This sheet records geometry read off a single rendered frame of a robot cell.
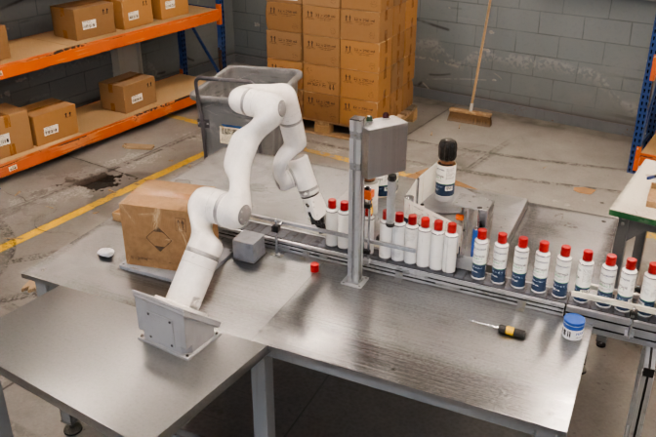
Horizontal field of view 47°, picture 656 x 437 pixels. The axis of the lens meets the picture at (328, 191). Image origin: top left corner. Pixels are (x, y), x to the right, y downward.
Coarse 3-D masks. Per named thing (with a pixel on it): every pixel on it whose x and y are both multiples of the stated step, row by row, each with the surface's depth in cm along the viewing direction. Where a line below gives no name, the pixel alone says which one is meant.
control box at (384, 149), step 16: (368, 128) 261; (384, 128) 263; (400, 128) 266; (368, 144) 262; (384, 144) 265; (400, 144) 269; (368, 160) 265; (384, 160) 268; (400, 160) 272; (368, 176) 267
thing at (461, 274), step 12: (240, 228) 321; (252, 228) 321; (264, 228) 321; (288, 240) 312; (300, 240) 311; (312, 240) 311; (324, 240) 311; (396, 264) 293; (408, 264) 293; (456, 276) 286; (468, 276) 286; (504, 288) 278; (528, 288) 278; (552, 288) 278; (552, 300) 271; (564, 300) 270
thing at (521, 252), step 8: (520, 240) 270; (520, 248) 271; (528, 248) 272; (520, 256) 271; (528, 256) 272; (520, 264) 272; (512, 272) 276; (520, 272) 274; (512, 280) 277; (520, 280) 275; (512, 288) 278; (520, 288) 277
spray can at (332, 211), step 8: (328, 200) 299; (336, 200) 299; (328, 208) 301; (336, 208) 301; (328, 216) 300; (336, 216) 300; (328, 224) 302; (336, 224) 302; (328, 240) 305; (336, 240) 305
